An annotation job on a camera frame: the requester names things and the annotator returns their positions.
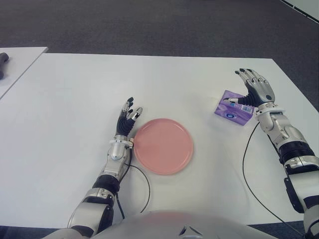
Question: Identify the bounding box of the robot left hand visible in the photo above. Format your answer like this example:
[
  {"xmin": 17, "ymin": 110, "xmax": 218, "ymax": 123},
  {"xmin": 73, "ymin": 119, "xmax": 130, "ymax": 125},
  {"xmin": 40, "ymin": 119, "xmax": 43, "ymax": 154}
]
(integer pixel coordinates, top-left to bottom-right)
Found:
[{"xmin": 116, "ymin": 96, "xmax": 143, "ymax": 137}]

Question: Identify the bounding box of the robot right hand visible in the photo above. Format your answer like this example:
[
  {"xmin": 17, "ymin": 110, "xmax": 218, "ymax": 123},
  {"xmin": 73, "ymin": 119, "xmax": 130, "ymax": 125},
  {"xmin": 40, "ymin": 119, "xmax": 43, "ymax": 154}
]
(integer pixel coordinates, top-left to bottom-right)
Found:
[{"xmin": 223, "ymin": 68, "xmax": 276, "ymax": 108}]

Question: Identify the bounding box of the purple tissue paper pack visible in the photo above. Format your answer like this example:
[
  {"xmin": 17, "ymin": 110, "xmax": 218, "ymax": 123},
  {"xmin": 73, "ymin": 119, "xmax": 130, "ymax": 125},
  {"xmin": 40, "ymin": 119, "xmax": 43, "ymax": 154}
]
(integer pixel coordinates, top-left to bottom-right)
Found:
[{"xmin": 214, "ymin": 90, "xmax": 255, "ymax": 127}]

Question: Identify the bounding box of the pink round plate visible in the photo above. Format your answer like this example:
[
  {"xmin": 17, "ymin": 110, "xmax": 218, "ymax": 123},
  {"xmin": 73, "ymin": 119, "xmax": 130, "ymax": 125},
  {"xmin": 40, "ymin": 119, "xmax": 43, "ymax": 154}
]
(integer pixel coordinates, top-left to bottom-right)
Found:
[{"xmin": 134, "ymin": 118, "xmax": 194, "ymax": 175}]

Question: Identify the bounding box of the grey robot torso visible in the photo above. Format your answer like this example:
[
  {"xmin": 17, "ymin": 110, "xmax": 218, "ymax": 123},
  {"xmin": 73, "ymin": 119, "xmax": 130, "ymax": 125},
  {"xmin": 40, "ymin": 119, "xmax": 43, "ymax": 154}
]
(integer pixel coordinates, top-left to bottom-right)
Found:
[{"xmin": 56, "ymin": 209, "xmax": 265, "ymax": 239}]

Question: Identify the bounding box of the white side table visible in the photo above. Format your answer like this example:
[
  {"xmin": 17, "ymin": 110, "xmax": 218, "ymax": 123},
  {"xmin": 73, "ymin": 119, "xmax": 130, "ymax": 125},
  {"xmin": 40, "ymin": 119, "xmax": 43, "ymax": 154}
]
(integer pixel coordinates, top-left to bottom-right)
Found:
[{"xmin": 0, "ymin": 46, "xmax": 48, "ymax": 99}]

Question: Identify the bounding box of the dark grey object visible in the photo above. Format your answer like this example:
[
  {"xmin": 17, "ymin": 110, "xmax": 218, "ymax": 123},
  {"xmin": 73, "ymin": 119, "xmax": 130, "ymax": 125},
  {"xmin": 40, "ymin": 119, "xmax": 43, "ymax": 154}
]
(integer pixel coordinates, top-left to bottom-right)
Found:
[{"xmin": 0, "ymin": 52, "xmax": 10, "ymax": 80}]

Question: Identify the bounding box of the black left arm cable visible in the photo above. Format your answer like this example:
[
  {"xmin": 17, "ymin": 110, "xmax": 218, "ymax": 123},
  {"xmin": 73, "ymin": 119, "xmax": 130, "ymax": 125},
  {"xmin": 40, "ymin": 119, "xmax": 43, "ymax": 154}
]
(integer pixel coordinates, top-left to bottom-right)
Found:
[{"xmin": 116, "ymin": 161, "xmax": 152, "ymax": 221}]

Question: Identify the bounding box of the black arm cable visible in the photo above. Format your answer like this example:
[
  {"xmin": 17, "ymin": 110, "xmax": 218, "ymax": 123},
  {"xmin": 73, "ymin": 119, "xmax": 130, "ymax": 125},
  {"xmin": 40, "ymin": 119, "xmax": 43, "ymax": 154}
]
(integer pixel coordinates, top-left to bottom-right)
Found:
[
  {"xmin": 242, "ymin": 119, "xmax": 307, "ymax": 236},
  {"xmin": 116, "ymin": 161, "xmax": 152, "ymax": 221}
]

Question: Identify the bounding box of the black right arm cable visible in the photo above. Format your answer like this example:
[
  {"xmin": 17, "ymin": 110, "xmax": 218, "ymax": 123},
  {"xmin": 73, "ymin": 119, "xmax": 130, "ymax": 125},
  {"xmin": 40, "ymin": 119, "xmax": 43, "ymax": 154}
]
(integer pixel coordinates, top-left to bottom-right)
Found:
[{"xmin": 242, "ymin": 119, "xmax": 307, "ymax": 236}]

